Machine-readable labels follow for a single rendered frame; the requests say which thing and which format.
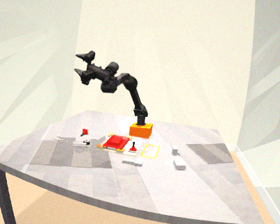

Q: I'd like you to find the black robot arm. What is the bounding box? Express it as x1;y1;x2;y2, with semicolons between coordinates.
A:
81;62;148;126

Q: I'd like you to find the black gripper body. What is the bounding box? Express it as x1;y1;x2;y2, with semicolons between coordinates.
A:
84;50;102;80

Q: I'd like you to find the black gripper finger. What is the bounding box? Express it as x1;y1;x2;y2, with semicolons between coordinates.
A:
74;68;84;77
76;54;86;62

